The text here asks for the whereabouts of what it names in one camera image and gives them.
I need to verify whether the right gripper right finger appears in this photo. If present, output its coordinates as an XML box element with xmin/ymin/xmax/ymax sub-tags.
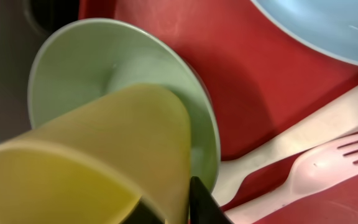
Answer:
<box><xmin>190</xmin><ymin>176</ymin><xmax>231</xmax><ymax>224</ymax></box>

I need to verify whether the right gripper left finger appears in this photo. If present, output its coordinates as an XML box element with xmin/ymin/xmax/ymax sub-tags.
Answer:
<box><xmin>121</xmin><ymin>199</ymin><xmax>165</xmax><ymax>224</ymax></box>

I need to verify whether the yellow plastic cup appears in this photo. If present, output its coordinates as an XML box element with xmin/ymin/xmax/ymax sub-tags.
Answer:
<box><xmin>0</xmin><ymin>84</ymin><xmax>191</xmax><ymax>223</ymax></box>

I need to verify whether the green plastic saucer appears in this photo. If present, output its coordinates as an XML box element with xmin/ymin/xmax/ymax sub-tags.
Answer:
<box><xmin>27</xmin><ymin>18</ymin><xmax>221</xmax><ymax>189</ymax></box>

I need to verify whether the white plastic fork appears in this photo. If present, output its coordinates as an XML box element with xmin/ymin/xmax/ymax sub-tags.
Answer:
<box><xmin>225</xmin><ymin>133</ymin><xmax>358</xmax><ymax>223</ymax></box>

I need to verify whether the red plastic serving tray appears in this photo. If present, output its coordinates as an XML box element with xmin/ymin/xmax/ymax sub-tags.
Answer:
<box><xmin>78</xmin><ymin>0</ymin><xmax>358</xmax><ymax>224</ymax></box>

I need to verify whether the white plastic spoon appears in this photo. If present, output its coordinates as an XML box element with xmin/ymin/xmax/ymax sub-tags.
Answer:
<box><xmin>212</xmin><ymin>85</ymin><xmax>358</xmax><ymax>206</ymax></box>

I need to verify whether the light blue round plate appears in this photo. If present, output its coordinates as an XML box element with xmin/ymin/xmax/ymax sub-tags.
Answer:
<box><xmin>252</xmin><ymin>0</ymin><xmax>358</xmax><ymax>66</ymax></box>

